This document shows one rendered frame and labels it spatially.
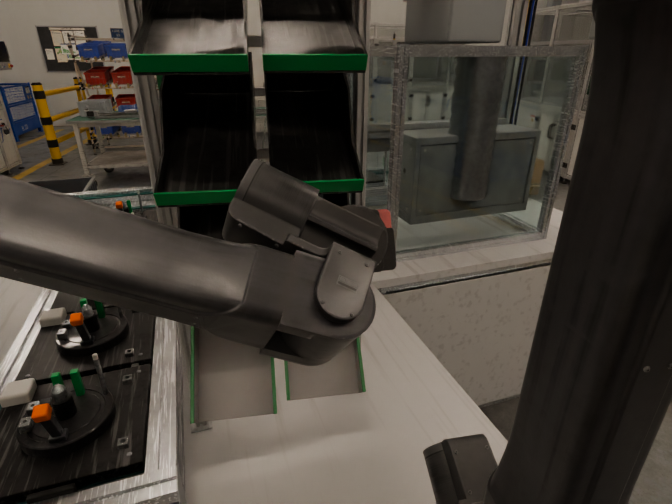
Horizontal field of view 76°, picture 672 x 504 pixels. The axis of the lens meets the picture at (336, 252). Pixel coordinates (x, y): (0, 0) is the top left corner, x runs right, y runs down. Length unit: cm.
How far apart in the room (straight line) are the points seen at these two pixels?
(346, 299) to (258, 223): 9
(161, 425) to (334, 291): 60
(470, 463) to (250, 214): 27
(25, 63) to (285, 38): 1154
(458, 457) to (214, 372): 48
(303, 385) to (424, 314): 86
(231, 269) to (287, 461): 62
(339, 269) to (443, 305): 130
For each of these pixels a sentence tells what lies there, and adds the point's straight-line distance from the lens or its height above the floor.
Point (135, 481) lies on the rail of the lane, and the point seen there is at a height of 96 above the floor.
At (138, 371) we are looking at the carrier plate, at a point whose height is 97.
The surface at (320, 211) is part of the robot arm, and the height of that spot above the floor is 142.
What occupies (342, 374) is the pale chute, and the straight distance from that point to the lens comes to 79.
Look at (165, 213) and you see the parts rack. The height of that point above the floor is 130.
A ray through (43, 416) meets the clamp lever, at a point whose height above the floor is 107.
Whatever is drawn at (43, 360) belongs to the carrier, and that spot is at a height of 97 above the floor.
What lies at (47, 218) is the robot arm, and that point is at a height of 144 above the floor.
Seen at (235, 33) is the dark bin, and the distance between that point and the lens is 66.
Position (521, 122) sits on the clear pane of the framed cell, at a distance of 166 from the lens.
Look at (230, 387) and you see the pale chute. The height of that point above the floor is 102.
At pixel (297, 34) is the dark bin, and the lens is 69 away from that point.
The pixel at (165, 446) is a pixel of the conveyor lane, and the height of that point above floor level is 96.
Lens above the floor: 153
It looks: 25 degrees down
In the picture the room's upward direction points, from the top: straight up
